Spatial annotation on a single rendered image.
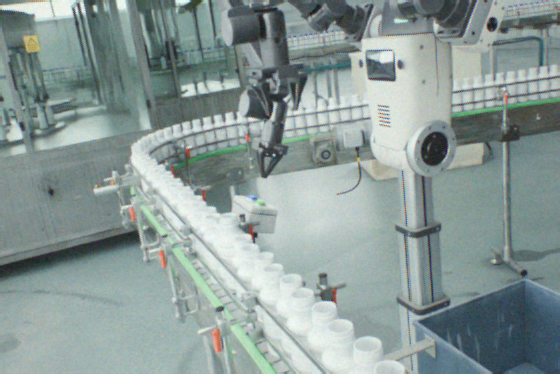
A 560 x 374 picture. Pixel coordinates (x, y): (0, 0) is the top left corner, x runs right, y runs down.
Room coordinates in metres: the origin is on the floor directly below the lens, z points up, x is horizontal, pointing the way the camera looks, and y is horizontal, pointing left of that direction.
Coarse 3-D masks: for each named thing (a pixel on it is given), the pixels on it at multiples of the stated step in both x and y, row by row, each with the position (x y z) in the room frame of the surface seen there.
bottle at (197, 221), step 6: (192, 204) 1.35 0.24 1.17; (198, 204) 1.37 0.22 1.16; (204, 204) 1.35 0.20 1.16; (198, 210) 1.33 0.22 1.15; (198, 216) 1.33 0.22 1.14; (192, 222) 1.34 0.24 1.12; (198, 222) 1.33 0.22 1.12; (198, 228) 1.32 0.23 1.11; (198, 234) 1.32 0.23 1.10; (198, 246) 1.33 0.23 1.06; (198, 252) 1.33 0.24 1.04; (204, 258) 1.32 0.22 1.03; (198, 264) 1.33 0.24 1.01
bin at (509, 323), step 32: (512, 288) 1.13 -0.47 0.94; (544, 288) 1.09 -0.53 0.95; (416, 320) 1.03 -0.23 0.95; (448, 320) 1.06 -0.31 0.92; (480, 320) 1.09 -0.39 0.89; (512, 320) 1.12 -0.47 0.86; (544, 320) 1.09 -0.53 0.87; (416, 352) 0.95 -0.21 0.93; (448, 352) 0.93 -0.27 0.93; (480, 352) 1.09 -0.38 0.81; (512, 352) 1.12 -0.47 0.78; (544, 352) 1.09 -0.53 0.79
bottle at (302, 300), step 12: (300, 288) 0.81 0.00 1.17; (300, 300) 0.78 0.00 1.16; (312, 300) 0.79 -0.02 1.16; (300, 312) 0.78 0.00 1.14; (288, 324) 0.79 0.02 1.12; (300, 324) 0.77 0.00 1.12; (312, 324) 0.77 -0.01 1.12; (300, 336) 0.77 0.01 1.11; (300, 360) 0.77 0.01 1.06; (300, 372) 0.77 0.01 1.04
